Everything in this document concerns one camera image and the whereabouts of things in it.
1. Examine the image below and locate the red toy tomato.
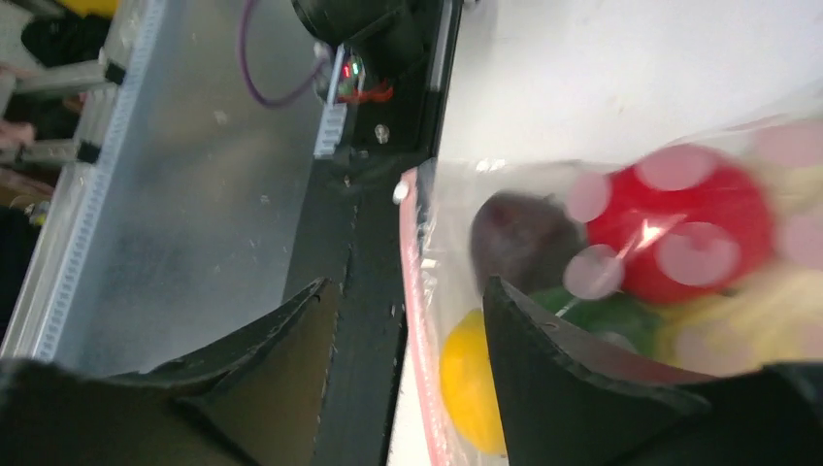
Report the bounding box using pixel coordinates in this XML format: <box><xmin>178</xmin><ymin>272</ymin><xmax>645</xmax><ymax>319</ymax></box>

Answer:
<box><xmin>566</xmin><ymin>145</ymin><xmax>775</xmax><ymax>305</ymax></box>

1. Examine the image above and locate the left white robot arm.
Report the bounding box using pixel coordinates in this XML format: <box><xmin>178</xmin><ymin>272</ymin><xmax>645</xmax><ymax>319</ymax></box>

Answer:
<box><xmin>291</xmin><ymin>0</ymin><xmax>444</xmax><ymax>81</ymax></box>

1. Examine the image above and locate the dark purple toy eggplant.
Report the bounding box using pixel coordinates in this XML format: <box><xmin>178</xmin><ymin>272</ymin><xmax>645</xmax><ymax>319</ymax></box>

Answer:
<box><xmin>470</xmin><ymin>191</ymin><xmax>585</xmax><ymax>294</ymax></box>

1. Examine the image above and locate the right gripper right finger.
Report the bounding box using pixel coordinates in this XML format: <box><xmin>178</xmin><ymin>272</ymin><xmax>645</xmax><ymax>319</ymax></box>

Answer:
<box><xmin>482</xmin><ymin>278</ymin><xmax>822</xmax><ymax>465</ymax></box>

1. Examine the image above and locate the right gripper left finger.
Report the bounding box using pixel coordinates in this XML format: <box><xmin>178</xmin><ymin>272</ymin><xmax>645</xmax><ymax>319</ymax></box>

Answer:
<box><xmin>1</xmin><ymin>280</ymin><xmax>340</xmax><ymax>465</ymax></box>

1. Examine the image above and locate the yellow toy lemon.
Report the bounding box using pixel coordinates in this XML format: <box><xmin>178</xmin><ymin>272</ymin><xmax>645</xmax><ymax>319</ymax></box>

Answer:
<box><xmin>440</xmin><ymin>309</ymin><xmax>507</xmax><ymax>455</ymax></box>

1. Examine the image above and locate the clear zip top bag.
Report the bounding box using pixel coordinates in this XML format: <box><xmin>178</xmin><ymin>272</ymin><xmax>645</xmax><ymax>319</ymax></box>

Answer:
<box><xmin>400</xmin><ymin>90</ymin><xmax>822</xmax><ymax>465</ymax></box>

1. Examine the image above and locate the green toy avocado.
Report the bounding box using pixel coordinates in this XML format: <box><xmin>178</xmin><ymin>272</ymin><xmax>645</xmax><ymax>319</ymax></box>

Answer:
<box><xmin>530</xmin><ymin>287</ymin><xmax>662</xmax><ymax>357</ymax></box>

